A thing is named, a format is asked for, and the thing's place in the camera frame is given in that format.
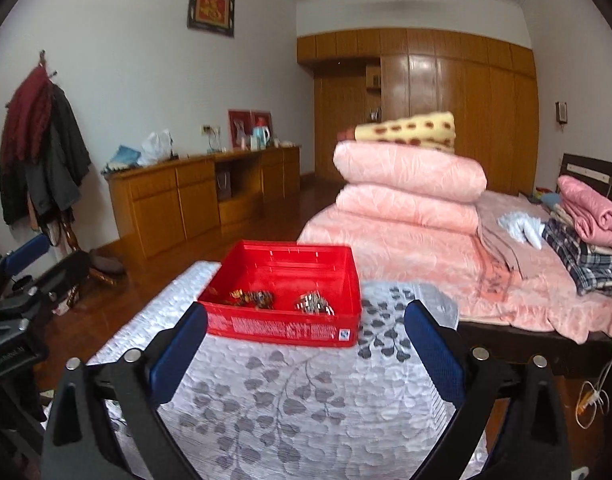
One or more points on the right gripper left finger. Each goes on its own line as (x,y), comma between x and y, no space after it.
(172,351)

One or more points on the upper pink folded quilt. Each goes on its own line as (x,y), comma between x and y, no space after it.
(410,169)

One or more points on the wooden door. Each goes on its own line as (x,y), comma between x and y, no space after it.
(339,105)

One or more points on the wooden coat stand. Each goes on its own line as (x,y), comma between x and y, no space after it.
(66,224)

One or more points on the wall switch panel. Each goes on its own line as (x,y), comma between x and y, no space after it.
(561,112)

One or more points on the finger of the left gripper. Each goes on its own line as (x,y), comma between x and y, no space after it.
(21,258)

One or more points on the white plastic bag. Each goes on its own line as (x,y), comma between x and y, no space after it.
(158,147)

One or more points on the plaid folded shirt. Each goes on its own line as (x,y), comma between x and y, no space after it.
(590,270)

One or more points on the white crumpled cloth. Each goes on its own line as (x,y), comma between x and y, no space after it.
(523,228)

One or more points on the red picture frame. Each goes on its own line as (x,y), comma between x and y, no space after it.
(266,115)
(240,128)

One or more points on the red plastic box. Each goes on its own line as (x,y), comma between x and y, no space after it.
(252,295)

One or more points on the red picture frame right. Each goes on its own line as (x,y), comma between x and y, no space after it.
(266,115)

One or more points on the beige folded garment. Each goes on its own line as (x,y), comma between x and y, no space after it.
(521,258)

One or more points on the white quilted bed cover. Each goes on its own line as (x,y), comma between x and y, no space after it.
(261,411)

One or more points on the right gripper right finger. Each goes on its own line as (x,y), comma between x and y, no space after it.
(440,350)

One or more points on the wooden wardrobe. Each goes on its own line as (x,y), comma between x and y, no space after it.
(489,85)

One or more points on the blue electric kettle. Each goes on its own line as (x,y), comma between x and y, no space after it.
(261,134)

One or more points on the lower pink folded quilt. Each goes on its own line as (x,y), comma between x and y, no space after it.
(381,203)

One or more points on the red picture frame left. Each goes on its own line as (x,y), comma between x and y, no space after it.
(240,128)

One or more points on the long wooden sideboard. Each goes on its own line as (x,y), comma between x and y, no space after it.
(160,207)

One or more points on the dark red hanging scarf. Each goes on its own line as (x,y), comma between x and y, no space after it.
(28,115)

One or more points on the pink folded quilt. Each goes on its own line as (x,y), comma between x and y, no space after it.
(381,203)
(410,169)

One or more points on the dark wooden headboard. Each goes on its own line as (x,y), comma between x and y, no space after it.
(594,172)

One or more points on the wall power socket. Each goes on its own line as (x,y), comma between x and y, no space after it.
(210,130)

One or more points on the giraffe print blanket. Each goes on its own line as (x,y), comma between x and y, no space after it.
(435,131)

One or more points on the pink bed sheet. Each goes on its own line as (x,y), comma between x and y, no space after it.
(458,264)

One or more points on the blue folded cloth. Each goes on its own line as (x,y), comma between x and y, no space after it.
(124,159)

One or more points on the framed wall picture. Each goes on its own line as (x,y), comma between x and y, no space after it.
(216,16)

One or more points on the grey paper bag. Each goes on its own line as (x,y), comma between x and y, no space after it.
(224,187)

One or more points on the pink folded towel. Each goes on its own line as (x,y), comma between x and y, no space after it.
(590,212)

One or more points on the dark hanging jacket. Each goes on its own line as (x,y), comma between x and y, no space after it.
(50,186)

